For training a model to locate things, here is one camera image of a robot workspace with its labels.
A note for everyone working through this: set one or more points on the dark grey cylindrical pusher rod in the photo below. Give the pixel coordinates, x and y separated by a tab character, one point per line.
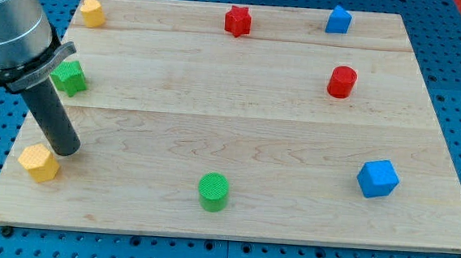
45	106

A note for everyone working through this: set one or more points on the grey flange clamp plate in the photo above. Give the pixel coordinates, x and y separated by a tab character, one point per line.
28	75

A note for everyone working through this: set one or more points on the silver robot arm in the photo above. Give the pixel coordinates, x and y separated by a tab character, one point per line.
30	50

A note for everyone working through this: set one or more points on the green star block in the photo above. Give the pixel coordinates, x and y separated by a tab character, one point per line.
69	78

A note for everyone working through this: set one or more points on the yellow hexagon block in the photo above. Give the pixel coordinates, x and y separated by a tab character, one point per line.
39	162

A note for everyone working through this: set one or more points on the yellow heart block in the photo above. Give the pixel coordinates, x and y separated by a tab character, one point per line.
92	13

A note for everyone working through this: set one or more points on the green cylinder block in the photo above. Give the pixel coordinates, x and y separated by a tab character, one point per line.
213	191

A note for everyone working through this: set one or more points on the red star block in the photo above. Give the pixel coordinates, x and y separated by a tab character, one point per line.
238	21

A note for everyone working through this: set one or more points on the light wooden board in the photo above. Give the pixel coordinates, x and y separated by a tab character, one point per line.
172	96

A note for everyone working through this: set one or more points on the red cylinder block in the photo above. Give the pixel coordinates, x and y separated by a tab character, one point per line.
342	82

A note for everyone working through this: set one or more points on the blue triangular block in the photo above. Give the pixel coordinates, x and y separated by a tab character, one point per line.
339	21

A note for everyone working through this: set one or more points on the blue cube block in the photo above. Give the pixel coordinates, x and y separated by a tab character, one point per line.
377	178

